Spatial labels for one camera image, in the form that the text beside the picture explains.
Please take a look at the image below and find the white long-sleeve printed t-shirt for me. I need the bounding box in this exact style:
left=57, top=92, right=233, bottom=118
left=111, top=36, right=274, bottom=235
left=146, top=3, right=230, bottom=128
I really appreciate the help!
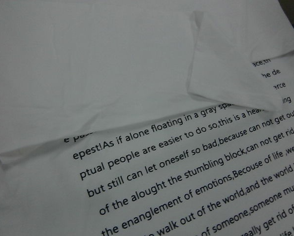
left=0, top=0, right=294, bottom=236

